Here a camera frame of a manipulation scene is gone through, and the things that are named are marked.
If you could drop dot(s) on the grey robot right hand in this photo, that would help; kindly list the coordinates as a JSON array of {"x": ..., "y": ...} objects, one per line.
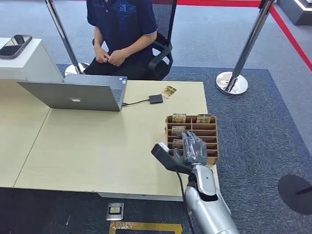
[{"x": 195, "y": 150}]

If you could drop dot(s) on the person's right hand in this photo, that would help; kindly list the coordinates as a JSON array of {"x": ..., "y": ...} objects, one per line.
[{"x": 102, "y": 56}]

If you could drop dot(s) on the person's left hand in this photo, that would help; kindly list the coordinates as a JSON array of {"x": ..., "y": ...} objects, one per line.
[{"x": 117, "y": 58}]

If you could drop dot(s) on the person's left forearm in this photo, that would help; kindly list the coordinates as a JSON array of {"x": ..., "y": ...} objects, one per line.
[{"x": 140, "y": 43}]

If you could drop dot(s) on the person's right forearm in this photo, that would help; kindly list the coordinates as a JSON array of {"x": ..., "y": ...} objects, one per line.
[{"x": 97, "y": 38}]

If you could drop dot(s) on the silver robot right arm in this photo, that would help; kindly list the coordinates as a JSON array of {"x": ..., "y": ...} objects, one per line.
[{"x": 209, "y": 206}]

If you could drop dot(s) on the brown cardboard card holder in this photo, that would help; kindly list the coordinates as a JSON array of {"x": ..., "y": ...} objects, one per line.
[{"x": 209, "y": 135}]

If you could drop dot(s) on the gold patterned card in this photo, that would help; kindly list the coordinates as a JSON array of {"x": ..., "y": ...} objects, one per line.
[
  {"x": 177, "y": 130},
  {"x": 168, "y": 92},
  {"x": 203, "y": 118},
  {"x": 179, "y": 118},
  {"x": 177, "y": 144}
]

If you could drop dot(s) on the person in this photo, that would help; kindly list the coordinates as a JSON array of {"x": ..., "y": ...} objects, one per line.
[{"x": 122, "y": 25}]

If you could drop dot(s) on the small black card reader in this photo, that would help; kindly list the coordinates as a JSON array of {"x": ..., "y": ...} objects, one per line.
[{"x": 156, "y": 99}]

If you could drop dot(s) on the silver grey laptop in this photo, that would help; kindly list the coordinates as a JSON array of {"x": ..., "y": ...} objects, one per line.
[{"x": 72, "y": 97}]

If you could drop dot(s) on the black office chair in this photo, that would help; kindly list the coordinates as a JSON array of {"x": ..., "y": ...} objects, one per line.
[{"x": 161, "y": 55}]

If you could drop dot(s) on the dark blue carpet rug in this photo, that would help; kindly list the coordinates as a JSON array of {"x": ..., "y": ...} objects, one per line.
[{"x": 248, "y": 129}]

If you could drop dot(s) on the white cabinet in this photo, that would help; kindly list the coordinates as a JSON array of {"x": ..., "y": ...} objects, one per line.
[{"x": 32, "y": 66}]

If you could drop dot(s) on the black phone in grey case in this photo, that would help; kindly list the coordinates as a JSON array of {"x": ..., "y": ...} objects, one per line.
[{"x": 12, "y": 48}]

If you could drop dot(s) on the silver floor socket box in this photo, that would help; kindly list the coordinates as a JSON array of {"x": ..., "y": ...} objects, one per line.
[{"x": 115, "y": 211}]

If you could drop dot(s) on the red barrier belt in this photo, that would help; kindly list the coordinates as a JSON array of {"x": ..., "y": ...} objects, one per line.
[
  {"x": 292, "y": 40},
  {"x": 207, "y": 3}
]

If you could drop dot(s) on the black round floor base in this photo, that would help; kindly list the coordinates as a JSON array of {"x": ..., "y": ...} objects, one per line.
[{"x": 292, "y": 193}]

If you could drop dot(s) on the grey platform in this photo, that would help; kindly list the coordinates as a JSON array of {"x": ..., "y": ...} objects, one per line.
[{"x": 296, "y": 11}]

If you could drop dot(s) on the black wrist camera pale end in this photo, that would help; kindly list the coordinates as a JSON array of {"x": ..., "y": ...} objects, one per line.
[{"x": 168, "y": 160}]

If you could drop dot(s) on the chrome stanchion post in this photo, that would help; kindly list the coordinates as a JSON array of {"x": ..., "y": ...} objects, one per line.
[
  {"x": 248, "y": 42},
  {"x": 63, "y": 35}
]

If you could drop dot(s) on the gold floor frame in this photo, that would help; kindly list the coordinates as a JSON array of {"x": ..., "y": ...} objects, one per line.
[{"x": 146, "y": 226}]

